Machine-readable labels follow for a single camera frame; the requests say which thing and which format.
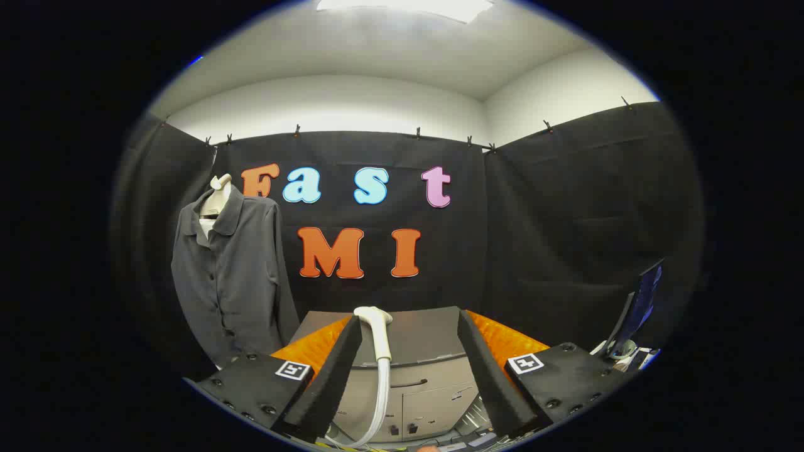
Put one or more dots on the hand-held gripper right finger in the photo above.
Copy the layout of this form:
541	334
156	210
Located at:
487	383

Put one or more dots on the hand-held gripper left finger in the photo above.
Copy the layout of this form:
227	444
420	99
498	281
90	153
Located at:
333	383

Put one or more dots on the grey button-up shirt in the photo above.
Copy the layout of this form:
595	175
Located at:
242	282

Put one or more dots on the cream steamer hanger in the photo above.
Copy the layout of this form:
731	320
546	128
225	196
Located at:
217	198

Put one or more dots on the grey cabinet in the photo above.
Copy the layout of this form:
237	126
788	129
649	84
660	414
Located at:
427	339

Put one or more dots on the dark computer monitor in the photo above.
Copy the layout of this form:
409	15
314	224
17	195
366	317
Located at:
641	304

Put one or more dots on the white board inside shirt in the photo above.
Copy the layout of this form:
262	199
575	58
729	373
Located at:
205	227

